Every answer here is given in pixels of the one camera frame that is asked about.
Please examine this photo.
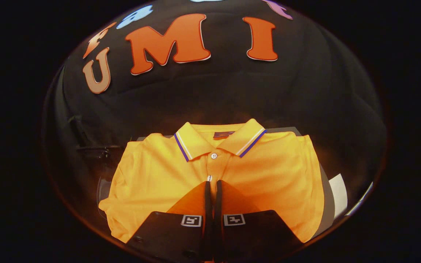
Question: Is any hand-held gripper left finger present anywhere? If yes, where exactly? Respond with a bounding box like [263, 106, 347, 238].
[126, 181, 213, 262]

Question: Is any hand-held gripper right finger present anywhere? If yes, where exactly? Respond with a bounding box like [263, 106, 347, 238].
[214, 179, 304, 262]

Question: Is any yellow polo shirt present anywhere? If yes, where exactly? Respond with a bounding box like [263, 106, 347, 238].
[98, 118, 325, 244]

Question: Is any black backdrop cloth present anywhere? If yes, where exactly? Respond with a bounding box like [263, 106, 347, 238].
[42, 0, 387, 220]

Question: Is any white paper sheet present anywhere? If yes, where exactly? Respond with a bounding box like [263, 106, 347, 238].
[329, 174, 348, 219]

